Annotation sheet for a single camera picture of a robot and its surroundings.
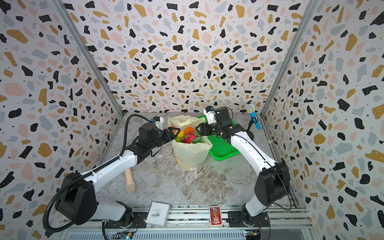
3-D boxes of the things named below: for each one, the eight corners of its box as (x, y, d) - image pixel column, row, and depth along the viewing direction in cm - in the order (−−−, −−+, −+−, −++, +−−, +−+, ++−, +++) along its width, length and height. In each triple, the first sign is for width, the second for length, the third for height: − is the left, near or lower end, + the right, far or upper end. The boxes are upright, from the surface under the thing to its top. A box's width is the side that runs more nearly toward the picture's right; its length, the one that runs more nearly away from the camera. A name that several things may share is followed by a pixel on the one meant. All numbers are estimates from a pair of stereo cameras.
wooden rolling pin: (129, 194, 84) (126, 191, 81) (126, 172, 92) (124, 169, 89) (136, 191, 85) (134, 188, 82) (133, 170, 93) (131, 167, 90)
